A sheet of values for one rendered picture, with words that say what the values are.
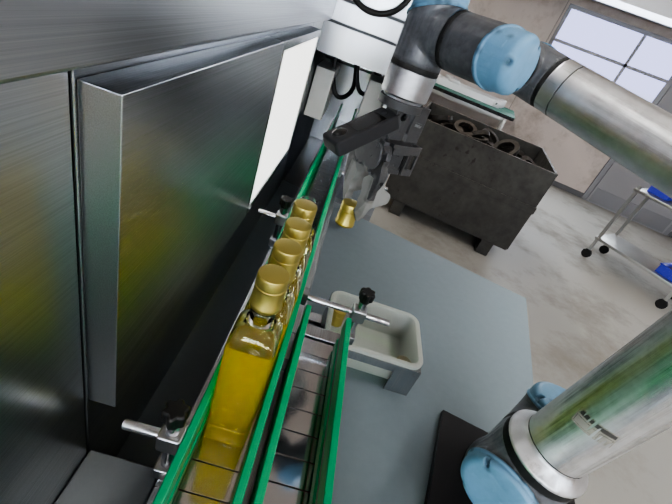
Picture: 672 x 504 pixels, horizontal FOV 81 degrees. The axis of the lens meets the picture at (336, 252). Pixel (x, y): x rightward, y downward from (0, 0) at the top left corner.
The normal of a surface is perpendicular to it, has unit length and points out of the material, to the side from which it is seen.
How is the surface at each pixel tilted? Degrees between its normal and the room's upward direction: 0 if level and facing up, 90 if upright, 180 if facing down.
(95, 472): 0
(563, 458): 91
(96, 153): 90
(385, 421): 0
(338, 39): 90
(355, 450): 0
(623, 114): 66
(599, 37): 90
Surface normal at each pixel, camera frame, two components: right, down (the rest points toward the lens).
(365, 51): -0.11, 0.52
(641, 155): -0.82, 0.40
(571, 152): -0.36, 0.42
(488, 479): -0.77, 0.26
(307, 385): 0.31, -0.79
